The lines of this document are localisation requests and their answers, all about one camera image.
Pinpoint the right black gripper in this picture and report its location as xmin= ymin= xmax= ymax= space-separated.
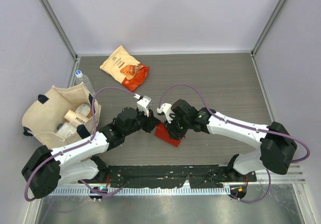
xmin=163 ymin=113 xmax=190 ymax=141

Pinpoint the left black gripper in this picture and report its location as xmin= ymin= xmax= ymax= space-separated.
xmin=124 ymin=107 xmax=161 ymax=137

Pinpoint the red paper box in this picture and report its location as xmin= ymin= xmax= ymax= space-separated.
xmin=154 ymin=122 xmax=182 ymax=147

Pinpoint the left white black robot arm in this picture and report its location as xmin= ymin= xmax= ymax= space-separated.
xmin=22 ymin=107 xmax=160 ymax=201

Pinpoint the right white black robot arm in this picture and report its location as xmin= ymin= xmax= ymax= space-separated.
xmin=157 ymin=99 xmax=297 ymax=181

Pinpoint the cassava chips bag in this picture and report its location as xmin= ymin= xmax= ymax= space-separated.
xmin=100 ymin=46 xmax=149 ymax=92

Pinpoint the beige cylindrical bottle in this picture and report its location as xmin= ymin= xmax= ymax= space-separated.
xmin=64 ymin=110 xmax=92 ymax=127

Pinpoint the beige canvas tote bag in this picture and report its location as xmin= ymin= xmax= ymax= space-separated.
xmin=22 ymin=83 xmax=101 ymax=149

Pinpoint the clear plastic water bottle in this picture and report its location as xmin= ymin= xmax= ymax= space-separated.
xmin=75 ymin=70 xmax=95 ymax=96

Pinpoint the white pouch in bag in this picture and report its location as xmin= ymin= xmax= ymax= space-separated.
xmin=56 ymin=122 xmax=77 ymax=139

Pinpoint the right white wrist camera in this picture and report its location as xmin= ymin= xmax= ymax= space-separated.
xmin=156 ymin=103 xmax=175 ymax=124

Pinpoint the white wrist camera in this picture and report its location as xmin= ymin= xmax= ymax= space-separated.
xmin=156 ymin=103 xmax=175 ymax=124
xmin=134 ymin=93 xmax=152 ymax=117

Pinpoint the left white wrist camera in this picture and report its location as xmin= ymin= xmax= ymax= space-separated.
xmin=134 ymin=93 xmax=152 ymax=117

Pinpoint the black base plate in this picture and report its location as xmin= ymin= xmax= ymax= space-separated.
xmin=77 ymin=164 xmax=258 ymax=189

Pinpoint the white slotted cable duct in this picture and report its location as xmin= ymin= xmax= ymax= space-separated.
xmin=49 ymin=185 xmax=231 ymax=196

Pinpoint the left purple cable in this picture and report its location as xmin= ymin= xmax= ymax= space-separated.
xmin=24 ymin=86 xmax=141 ymax=202

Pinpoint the purple cable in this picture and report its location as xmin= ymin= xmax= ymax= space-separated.
xmin=158 ymin=83 xmax=310 ymax=204
xmin=24 ymin=86 xmax=141 ymax=202

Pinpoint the aluminium frame rail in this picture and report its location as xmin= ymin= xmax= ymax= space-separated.
xmin=31 ymin=163 xmax=306 ymax=186

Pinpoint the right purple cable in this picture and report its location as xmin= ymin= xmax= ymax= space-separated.
xmin=158 ymin=83 xmax=310 ymax=204

